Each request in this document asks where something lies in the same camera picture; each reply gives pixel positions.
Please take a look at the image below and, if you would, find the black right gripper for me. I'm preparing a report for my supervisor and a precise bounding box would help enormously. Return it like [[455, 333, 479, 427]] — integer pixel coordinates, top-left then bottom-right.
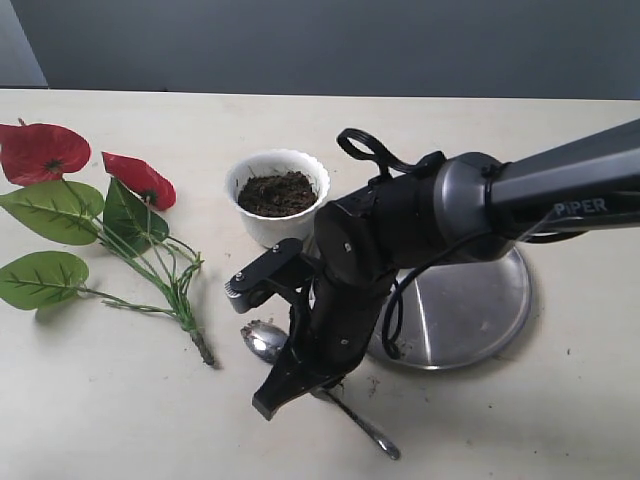
[[252, 271, 393, 420]]

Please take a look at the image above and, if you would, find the steel spoon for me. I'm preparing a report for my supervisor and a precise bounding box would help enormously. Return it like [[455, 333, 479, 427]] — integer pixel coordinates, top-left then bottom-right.
[[240, 320, 401, 461]]

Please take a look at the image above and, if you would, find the artificial red flower plant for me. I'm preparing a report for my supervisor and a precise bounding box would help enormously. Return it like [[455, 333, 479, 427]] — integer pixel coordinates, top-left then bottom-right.
[[1, 121, 220, 369]]

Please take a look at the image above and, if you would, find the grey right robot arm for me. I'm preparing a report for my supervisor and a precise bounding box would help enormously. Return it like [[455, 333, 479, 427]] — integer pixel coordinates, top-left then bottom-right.
[[252, 121, 639, 418]]

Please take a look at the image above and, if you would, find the white pot with soil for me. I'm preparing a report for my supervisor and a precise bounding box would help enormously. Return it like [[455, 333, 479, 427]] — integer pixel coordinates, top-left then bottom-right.
[[225, 149, 331, 248]]

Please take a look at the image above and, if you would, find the round steel tray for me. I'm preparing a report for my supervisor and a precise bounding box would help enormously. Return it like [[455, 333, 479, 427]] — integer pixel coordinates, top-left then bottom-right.
[[367, 247, 535, 371]]

